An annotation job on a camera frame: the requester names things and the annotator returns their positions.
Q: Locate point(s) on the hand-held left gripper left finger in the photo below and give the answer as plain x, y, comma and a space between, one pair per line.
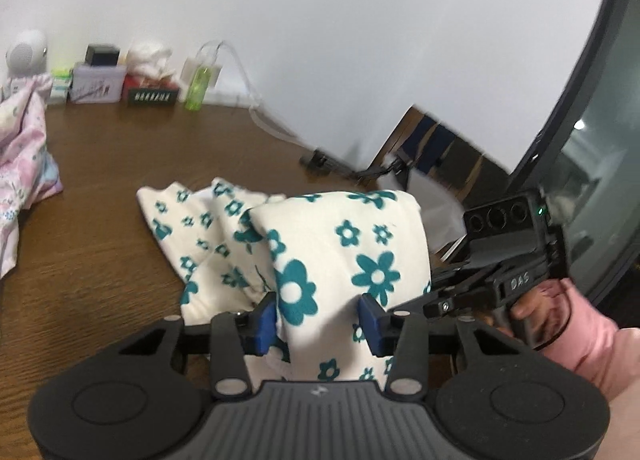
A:
262, 327

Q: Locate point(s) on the dark framed glass door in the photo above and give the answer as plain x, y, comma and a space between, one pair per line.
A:
600, 140

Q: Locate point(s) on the crumpled white tissue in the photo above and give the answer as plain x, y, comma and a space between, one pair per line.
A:
147, 58

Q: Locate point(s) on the navy cloth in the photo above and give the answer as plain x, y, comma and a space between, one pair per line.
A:
432, 145

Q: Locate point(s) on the small green white box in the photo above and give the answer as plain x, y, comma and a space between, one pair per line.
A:
60, 95
61, 77

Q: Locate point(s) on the cream green-flowered garment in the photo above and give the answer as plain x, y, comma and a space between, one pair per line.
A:
330, 250

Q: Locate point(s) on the light blue garment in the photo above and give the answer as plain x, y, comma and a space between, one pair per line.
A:
51, 175

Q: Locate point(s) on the white robot-shaped speaker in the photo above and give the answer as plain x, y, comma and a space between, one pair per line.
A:
25, 53

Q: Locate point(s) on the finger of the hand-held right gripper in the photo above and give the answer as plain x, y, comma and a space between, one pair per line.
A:
460, 277
440, 306

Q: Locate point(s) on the pink floral garment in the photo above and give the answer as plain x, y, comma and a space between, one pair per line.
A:
20, 150

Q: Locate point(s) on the wooden chair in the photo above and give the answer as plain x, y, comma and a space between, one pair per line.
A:
475, 160

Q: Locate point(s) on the person's right hand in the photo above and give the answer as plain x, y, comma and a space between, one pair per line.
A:
542, 312

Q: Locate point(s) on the red black tissue box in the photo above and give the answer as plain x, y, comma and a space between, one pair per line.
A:
150, 96

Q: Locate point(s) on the white power strip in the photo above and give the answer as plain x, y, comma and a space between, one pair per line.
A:
235, 99

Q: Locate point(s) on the green spray bottle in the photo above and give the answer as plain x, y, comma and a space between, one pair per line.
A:
197, 90

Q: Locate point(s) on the small black box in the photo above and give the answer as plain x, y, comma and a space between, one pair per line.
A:
101, 55

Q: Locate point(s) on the person's right forearm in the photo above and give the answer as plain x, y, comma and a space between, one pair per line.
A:
595, 350

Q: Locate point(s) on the lavender tin box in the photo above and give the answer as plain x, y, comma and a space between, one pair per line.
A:
97, 85

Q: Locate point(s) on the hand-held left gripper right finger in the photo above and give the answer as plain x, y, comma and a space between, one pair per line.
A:
372, 327

